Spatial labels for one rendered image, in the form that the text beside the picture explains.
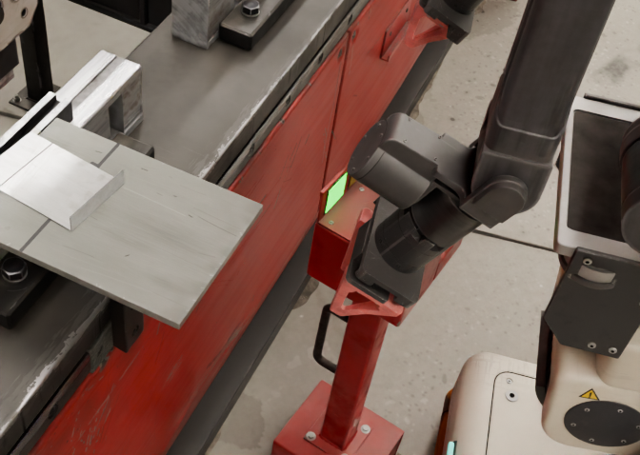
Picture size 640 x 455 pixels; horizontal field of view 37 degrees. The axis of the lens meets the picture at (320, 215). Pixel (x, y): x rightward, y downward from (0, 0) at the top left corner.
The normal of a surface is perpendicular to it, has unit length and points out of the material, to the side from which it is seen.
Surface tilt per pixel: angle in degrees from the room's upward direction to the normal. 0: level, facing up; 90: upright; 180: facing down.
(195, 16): 90
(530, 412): 0
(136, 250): 0
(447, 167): 27
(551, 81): 90
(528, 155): 90
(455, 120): 0
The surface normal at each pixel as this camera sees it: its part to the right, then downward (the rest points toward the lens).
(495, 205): -0.22, 0.71
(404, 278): 0.54, -0.48
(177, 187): 0.12, -0.66
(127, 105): 0.90, 0.38
